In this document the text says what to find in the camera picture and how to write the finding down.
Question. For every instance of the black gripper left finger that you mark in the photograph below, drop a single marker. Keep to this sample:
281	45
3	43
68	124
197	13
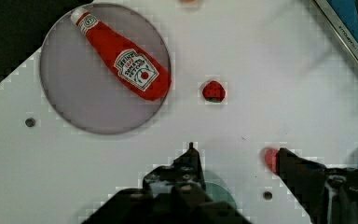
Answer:
170	194

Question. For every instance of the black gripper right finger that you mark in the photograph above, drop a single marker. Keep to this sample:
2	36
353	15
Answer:
328	195

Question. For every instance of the plush orange slice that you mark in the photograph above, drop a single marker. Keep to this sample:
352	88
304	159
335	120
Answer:
187	1

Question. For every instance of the pink plush strawberry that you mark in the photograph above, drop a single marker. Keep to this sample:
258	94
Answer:
271	160

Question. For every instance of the grey round plate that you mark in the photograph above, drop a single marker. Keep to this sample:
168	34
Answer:
80	87

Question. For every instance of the dark red plush strawberry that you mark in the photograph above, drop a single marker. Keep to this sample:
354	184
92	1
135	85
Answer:
214	92

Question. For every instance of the red plush ketchup bottle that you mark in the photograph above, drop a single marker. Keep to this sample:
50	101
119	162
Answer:
133	67

